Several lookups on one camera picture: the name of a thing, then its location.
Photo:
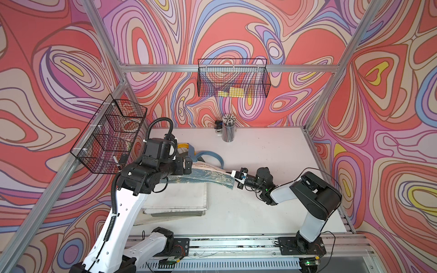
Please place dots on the yellow sticky notes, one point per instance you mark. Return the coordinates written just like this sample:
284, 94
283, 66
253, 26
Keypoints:
232, 92

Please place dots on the black cup of sticks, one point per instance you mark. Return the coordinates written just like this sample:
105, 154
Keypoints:
229, 125

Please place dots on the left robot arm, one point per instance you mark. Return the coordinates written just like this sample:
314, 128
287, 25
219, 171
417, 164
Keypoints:
130, 189

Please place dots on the white yellow-handled bag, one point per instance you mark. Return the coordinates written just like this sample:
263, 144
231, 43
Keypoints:
177, 197

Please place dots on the aluminium frame post left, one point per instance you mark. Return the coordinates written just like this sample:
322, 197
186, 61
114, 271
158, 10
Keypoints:
124, 87

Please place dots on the aluminium frame crossbar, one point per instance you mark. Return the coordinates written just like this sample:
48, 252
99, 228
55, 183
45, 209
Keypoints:
128, 68

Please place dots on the olive green canvas bag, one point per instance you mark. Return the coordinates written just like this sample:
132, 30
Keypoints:
176, 214

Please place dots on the cream blue-handled tote bag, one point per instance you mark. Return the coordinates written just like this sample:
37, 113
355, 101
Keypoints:
202, 172

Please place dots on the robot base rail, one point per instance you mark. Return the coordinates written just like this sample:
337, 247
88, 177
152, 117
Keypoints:
331, 253

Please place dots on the black wire basket back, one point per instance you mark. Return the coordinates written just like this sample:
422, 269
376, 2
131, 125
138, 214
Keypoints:
255, 81

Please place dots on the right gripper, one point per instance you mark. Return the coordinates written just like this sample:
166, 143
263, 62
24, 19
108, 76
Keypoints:
240, 186

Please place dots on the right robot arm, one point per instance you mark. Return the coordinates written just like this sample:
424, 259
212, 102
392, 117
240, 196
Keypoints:
319, 198

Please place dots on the aluminium frame post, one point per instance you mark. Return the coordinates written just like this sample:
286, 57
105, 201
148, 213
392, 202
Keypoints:
363, 26
124, 87

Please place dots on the aluminium frame post right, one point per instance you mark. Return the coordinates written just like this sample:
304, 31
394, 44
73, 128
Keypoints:
363, 26

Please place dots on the black wire basket left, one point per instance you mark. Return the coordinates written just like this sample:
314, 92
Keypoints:
109, 137

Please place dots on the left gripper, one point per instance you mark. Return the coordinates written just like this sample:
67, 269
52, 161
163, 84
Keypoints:
180, 169

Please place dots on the black wire basket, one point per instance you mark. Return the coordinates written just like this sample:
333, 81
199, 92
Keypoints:
109, 137
255, 81

